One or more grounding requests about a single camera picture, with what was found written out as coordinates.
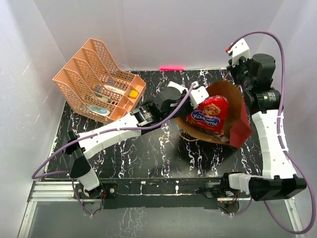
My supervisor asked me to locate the red candy bag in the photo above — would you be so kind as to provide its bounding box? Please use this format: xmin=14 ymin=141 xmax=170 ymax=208
xmin=187 ymin=95 xmax=228 ymax=138

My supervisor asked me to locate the red brown paper bag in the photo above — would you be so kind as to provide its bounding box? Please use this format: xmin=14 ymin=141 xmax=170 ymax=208
xmin=176 ymin=81 xmax=252 ymax=148

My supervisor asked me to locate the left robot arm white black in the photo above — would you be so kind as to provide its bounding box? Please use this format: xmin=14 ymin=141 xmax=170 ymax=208
xmin=62 ymin=82 xmax=200 ymax=198

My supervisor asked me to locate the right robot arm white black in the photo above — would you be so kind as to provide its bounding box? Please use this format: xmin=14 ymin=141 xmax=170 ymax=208
xmin=220 ymin=54 xmax=307 ymax=201

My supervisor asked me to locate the small white red box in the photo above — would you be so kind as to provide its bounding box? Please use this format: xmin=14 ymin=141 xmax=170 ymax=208
xmin=167 ymin=81 xmax=188 ymax=93

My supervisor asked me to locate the orange yellow block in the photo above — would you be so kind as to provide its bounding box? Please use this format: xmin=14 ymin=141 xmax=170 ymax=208
xmin=128 ymin=89 xmax=139 ymax=99

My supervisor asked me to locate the white packet in organizer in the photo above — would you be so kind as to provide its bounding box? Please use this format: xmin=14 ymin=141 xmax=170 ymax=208
xmin=104 ymin=84 xmax=125 ymax=95

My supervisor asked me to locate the blue white item in organizer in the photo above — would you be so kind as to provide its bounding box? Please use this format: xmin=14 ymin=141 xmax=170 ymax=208
xmin=87 ymin=105 xmax=110 ymax=117

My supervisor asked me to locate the pink plastic file organizer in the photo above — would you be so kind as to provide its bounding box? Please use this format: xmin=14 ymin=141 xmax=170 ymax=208
xmin=53 ymin=38 xmax=147 ymax=124

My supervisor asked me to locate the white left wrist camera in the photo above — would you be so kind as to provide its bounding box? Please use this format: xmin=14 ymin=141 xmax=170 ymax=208
xmin=189 ymin=81 xmax=209 ymax=109

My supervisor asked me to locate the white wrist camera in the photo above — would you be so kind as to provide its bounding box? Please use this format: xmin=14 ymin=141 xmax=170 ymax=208
xmin=226 ymin=38 xmax=251 ymax=67
xmin=189 ymin=81 xmax=209 ymax=109

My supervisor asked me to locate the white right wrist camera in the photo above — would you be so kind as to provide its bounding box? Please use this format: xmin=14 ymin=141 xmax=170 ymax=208
xmin=226 ymin=38 xmax=251 ymax=67

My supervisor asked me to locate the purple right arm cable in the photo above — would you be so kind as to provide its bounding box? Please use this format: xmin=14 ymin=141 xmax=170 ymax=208
xmin=226 ymin=31 xmax=314 ymax=234

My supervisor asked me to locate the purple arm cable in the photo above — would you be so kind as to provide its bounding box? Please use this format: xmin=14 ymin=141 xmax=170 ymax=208
xmin=32 ymin=83 xmax=199 ymax=219
xmin=226 ymin=31 xmax=314 ymax=234

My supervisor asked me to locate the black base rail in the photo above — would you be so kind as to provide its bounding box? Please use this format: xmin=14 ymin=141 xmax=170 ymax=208
xmin=74 ymin=177 xmax=248 ymax=211

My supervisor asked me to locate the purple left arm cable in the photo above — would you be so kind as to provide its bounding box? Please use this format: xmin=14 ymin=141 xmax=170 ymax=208
xmin=32 ymin=83 xmax=199 ymax=219

